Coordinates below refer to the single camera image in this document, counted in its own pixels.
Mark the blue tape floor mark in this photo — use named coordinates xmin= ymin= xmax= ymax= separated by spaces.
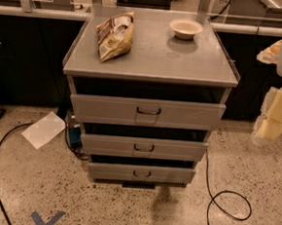
xmin=29 ymin=208 xmax=67 ymax=225

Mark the blue box on floor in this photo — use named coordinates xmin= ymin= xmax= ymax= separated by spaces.
xmin=68 ymin=127 xmax=82 ymax=148

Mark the white paper sheet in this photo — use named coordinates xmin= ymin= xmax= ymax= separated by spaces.
xmin=21 ymin=112 xmax=66 ymax=149

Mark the grey middle drawer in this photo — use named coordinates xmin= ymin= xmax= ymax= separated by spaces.
xmin=82 ymin=133 xmax=208 ymax=162

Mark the grey drawer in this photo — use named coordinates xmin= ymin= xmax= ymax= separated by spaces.
xmin=71 ymin=94 xmax=226 ymax=131
xmin=82 ymin=133 xmax=208 ymax=162
xmin=88 ymin=163 xmax=194 ymax=185

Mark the black looped cable right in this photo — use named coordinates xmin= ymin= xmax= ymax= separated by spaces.
xmin=199 ymin=149 xmax=258 ymax=225

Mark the grey bottom drawer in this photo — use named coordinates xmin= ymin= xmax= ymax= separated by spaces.
xmin=88 ymin=163 xmax=194 ymax=185

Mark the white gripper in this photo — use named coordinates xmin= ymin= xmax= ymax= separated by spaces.
xmin=251 ymin=40 xmax=282 ymax=146

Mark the grey top drawer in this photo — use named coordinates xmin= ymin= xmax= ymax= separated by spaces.
xmin=71 ymin=94 xmax=226 ymax=131

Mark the grey drawer cabinet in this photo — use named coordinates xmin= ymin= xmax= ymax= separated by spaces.
xmin=53 ymin=2 xmax=246 ymax=195

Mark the yellow brown chip bag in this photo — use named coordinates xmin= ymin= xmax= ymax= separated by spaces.
xmin=96 ymin=12 xmax=134 ymax=62

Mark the white paper bowl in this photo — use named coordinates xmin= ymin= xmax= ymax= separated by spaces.
xmin=169 ymin=19 xmax=203 ymax=40

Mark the white counter rail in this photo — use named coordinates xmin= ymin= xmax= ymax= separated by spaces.
xmin=0 ymin=6 xmax=282 ymax=37

